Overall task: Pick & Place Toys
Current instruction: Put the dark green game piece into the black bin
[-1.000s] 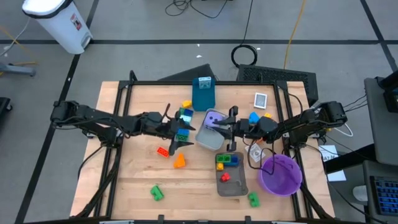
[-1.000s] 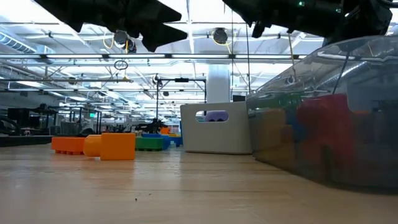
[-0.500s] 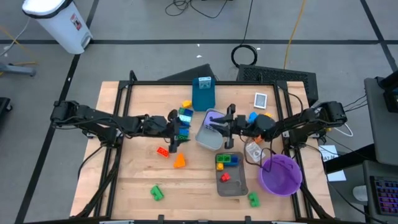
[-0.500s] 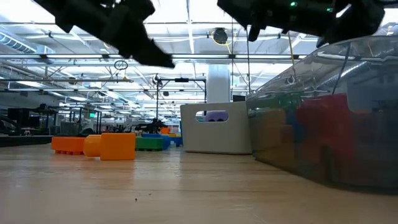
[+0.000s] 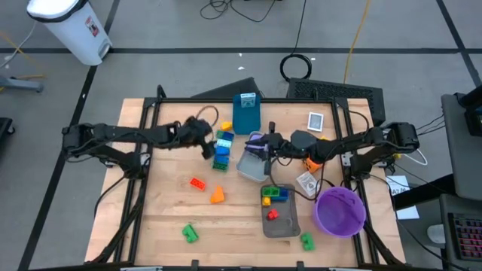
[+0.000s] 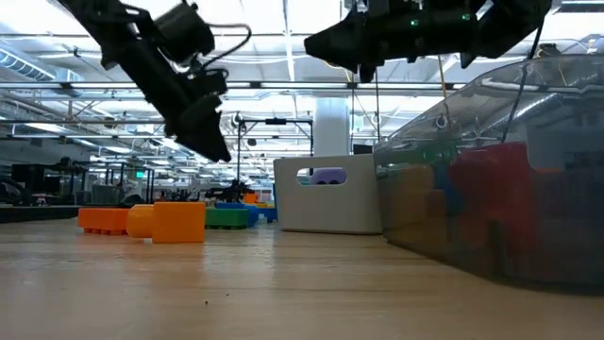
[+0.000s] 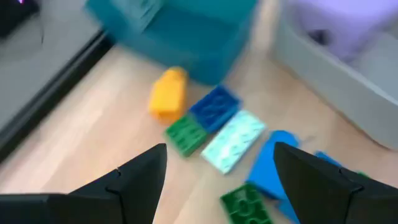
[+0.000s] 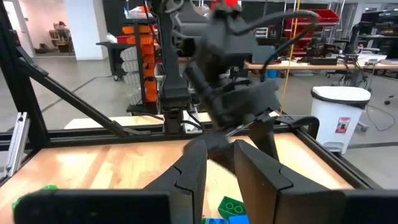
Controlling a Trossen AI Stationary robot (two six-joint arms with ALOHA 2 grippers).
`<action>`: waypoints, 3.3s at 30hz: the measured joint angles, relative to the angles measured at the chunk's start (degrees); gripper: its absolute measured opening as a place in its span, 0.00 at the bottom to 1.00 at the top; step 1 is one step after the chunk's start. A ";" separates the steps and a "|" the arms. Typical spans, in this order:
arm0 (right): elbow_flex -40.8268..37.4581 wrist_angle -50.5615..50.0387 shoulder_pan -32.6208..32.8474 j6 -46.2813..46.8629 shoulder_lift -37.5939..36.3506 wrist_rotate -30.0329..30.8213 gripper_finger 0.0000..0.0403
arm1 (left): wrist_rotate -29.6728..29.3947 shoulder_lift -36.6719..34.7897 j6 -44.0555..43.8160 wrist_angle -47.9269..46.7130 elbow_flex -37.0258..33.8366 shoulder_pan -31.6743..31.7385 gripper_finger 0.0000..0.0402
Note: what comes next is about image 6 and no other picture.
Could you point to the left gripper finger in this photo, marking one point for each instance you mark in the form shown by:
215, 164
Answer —
203, 127

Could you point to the purple foam die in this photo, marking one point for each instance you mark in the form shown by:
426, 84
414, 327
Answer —
328, 176

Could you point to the blue toy block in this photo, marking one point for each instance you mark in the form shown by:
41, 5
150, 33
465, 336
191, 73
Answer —
446, 193

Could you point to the red toy brick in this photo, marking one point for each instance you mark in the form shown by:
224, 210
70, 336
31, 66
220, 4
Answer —
493, 189

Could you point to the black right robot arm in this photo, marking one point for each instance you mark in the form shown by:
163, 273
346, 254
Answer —
509, 28

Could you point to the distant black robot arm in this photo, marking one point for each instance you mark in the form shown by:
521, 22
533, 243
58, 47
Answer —
231, 192

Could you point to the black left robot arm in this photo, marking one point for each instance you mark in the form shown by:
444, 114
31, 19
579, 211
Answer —
118, 19

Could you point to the white pillar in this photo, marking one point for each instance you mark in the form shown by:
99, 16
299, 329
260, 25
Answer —
332, 132

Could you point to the small orange object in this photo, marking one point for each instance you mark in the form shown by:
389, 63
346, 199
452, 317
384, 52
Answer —
250, 197

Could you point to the dark green toy brick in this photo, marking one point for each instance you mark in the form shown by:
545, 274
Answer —
226, 218

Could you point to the orange peg block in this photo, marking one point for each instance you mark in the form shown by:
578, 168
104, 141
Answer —
179, 222

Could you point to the smoky transparent tray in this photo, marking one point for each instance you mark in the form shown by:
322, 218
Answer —
472, 118

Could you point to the blue toy brick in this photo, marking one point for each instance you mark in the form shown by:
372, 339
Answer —
252, 215

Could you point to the orange-red toy brick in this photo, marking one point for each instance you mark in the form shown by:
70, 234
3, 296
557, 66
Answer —
101, 221

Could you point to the white plastic bin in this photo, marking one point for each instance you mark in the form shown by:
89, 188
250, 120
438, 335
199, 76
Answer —
330, 208

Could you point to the black equipment rack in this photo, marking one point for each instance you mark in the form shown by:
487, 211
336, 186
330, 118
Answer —
33, 181

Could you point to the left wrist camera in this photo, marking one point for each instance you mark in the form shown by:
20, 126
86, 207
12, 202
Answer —
210, 82

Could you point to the black gantry frame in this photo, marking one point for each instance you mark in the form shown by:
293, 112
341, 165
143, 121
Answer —
276, 121

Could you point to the ceiling air duct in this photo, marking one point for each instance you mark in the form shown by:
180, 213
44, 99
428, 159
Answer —
28, 66

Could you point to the black table frame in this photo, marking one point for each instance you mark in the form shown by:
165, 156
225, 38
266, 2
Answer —
38, 213

